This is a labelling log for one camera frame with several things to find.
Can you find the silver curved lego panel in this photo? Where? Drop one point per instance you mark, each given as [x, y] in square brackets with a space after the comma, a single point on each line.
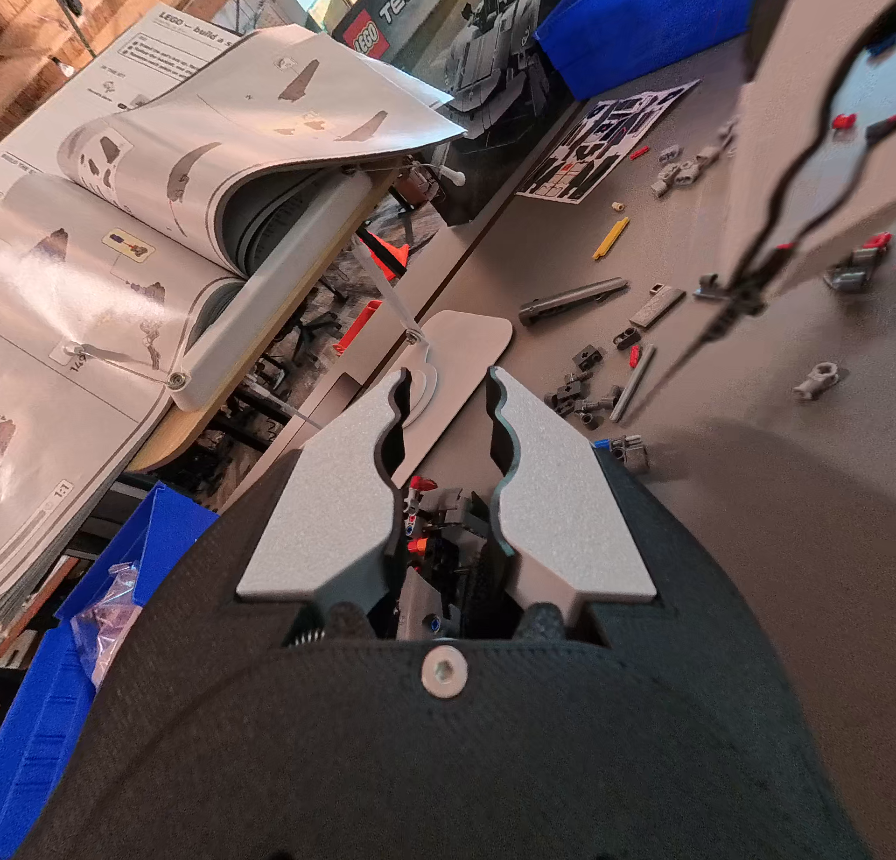
[574, 295]

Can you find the plastic bag of lego parts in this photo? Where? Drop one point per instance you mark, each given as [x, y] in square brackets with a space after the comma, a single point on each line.
[105, 622]

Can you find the black office chair base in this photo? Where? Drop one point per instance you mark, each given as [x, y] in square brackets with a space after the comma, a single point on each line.
[308, 328]

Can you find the partly built lego car model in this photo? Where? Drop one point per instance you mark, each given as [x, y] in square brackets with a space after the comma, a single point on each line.
[455, 517]

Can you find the blue plastic bin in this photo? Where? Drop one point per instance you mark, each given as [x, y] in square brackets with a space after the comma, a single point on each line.
[42, 699]
[630, 33]

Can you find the flat grey lego tile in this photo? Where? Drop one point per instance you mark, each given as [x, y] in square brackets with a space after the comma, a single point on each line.
[658, 307]

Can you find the cluster of light grey lego bushes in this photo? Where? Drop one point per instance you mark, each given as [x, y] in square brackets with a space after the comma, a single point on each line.
[682, 171]

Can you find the open instruction book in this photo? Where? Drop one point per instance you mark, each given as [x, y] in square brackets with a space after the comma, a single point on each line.
[140, 258]

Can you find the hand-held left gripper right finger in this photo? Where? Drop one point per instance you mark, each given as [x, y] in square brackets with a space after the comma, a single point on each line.
[567, 524]

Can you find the light grey lego axle connector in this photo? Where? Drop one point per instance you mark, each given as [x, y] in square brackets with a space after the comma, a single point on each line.
[815, 378]

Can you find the orange traffic cone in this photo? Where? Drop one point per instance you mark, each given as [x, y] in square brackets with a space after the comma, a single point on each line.
[388, 258]

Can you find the dark grey lego connector block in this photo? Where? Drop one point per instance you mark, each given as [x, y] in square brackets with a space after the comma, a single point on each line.
[850, 275]

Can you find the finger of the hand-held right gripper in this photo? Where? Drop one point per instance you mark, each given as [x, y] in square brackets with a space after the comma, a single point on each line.
[854, 202]
[791, 68]

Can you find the light grey lego axle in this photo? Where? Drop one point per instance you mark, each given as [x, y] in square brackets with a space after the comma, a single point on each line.
[633, 384]

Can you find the sticker sheet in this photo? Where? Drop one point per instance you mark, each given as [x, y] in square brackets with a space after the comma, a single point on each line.
[595, 152]

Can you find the small black lego beam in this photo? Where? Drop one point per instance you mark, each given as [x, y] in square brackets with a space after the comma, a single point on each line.
[626, 338]

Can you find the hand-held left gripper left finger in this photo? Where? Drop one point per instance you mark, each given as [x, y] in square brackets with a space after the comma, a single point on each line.
[329, 517]

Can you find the dark cardboard set box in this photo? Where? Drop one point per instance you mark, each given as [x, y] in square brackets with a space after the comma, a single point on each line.
[504, 47]

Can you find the printed task sheet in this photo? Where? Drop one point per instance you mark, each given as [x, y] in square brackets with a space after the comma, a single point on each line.
[105, 82]

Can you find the pile of dark grey lego connectors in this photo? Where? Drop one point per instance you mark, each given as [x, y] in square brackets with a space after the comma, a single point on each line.
[586, 358]

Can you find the yellow lego axle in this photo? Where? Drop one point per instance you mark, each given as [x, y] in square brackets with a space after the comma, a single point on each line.
[611, 238]

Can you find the blue and grey lego subassembly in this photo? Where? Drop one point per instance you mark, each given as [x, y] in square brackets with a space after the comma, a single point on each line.
[630, 450]

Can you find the red storage bin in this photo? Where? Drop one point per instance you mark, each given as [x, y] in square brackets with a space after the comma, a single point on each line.
[360, 317]

